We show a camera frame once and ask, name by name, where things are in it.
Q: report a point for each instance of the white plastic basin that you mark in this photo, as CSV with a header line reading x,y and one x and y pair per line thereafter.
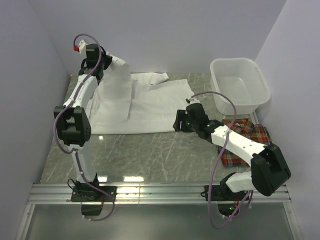
x,y
242,81

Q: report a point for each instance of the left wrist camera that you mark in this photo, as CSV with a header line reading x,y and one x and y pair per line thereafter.
x,y
81,47

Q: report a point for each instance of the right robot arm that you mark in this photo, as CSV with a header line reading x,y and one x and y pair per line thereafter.
x,y
268,167

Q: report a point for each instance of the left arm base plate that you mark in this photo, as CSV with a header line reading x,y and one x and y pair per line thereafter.
x,y
88,194

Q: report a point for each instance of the white long sleeve shirt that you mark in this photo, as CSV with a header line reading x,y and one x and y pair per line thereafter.
x,y
135,103

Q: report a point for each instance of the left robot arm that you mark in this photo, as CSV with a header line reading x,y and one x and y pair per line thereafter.
x,y
72,125

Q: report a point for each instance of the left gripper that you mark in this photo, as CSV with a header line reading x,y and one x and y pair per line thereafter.
x,y
108,59

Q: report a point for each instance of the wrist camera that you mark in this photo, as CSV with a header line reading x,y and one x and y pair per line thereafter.
x,y
192,100
81,47

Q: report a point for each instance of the aluminium mounting rail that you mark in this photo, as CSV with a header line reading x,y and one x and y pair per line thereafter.
x,y
126,193

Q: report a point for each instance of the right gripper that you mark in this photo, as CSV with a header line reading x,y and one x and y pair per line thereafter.
x,y
180,116

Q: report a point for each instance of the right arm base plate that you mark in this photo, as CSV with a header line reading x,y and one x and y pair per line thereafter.
x,y
215,193

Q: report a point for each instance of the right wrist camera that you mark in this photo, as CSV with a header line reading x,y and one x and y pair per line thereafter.
x,y
192,100

